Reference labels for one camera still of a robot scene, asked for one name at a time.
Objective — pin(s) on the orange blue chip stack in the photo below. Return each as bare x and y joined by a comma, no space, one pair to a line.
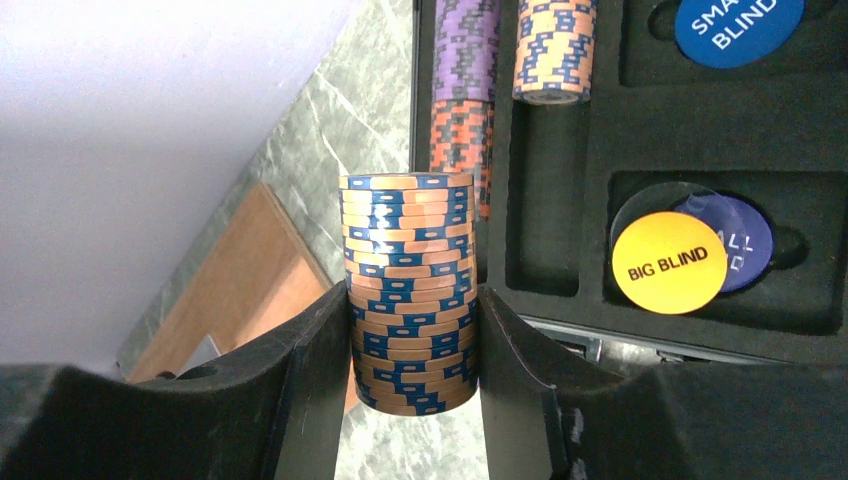
411,279

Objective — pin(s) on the yellow big blind button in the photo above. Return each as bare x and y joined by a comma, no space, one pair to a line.
669,263

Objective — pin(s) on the brown purple chip stack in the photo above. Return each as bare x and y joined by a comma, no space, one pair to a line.
464,71

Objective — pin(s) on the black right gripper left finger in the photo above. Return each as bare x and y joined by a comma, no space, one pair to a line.
270,409

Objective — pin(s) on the blue small blind button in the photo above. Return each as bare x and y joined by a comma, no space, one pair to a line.
725,34

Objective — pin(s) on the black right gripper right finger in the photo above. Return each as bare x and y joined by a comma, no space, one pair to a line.
550,414

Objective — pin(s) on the black poker set case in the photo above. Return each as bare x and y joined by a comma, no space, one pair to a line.
773,133

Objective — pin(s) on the wooden board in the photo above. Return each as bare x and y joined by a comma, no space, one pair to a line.
258,275

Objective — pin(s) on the grey metal stand bracket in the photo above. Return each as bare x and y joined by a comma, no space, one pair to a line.
207,350

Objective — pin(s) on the brown white chip stack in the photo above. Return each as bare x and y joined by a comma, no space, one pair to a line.
554,52

